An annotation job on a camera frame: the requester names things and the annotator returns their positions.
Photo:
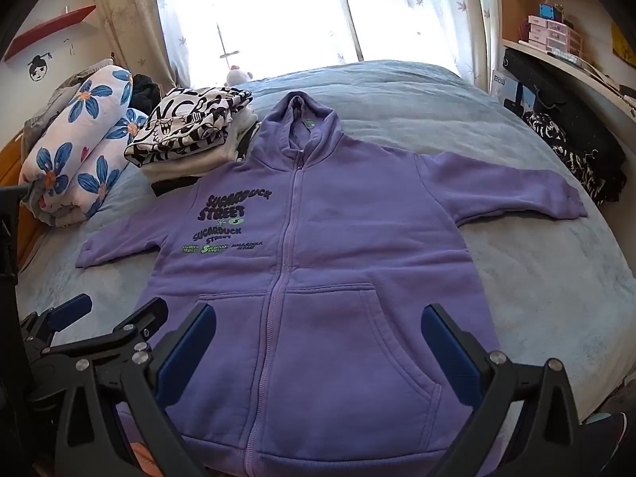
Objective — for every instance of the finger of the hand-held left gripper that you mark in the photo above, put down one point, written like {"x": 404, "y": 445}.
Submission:
{"x": 69, "y": 310}
{"x": 139, "y": 320}

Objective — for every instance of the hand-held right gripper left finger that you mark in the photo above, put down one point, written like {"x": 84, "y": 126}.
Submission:
{"x": 186, "y": 357}

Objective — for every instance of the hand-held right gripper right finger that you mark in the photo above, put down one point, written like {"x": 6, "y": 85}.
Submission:
{"x": 449, "y": 357}

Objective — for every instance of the purple zip hoodie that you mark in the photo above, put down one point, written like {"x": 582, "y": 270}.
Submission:
{"x": 348, "y": 268}

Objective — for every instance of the folded white clothes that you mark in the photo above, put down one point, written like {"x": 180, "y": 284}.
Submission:
{"x": 208, "y": 161}

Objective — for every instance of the folded black garment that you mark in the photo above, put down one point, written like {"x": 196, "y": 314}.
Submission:
{"x": 171, "y": 188}

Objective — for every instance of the blue floral quilt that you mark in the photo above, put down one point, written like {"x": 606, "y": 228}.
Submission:
{"x": 74, "y": 159}

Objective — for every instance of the black and white printed cloth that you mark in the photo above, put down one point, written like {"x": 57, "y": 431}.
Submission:
{"x": 184, "y": 124}

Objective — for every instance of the black and white patterned garment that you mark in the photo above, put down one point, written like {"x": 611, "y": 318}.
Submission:
{"x": 561, "y": 144}

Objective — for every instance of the grey bed blanket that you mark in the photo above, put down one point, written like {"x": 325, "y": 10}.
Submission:
{"x": 447, "y": 109}

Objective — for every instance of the white plush toy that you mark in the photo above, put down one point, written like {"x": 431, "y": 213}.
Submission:
{"x": 238, "y": 75}

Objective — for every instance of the white cardboard box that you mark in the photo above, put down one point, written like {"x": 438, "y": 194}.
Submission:
{"x": 499, "y": 84}

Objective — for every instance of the black bag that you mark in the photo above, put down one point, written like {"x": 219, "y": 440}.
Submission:
{"x": 556, "y": 94}

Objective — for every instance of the beige patterned curtain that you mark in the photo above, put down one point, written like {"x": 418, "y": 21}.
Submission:
{"x": 129, "y": 15}

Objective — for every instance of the pink drawer boxes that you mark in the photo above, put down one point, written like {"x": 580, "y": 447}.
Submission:
{"x": 554, "y": 37}

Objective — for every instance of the yellow cloth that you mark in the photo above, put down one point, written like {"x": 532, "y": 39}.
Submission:
{"x": 625, "y": 44}

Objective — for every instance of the small blue box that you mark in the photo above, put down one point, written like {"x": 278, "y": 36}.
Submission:
{"x": 545, "y": 12}

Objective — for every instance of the orange wooden bed frame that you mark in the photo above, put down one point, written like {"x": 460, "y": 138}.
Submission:
{"x": 12, "y": 159}

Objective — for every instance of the cartoon face wall sticker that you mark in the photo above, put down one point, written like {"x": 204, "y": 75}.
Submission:
{"x": 38, "y": 67}

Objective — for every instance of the red wall shelf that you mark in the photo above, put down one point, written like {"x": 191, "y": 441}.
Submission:
{"x": 49, "y": 30}

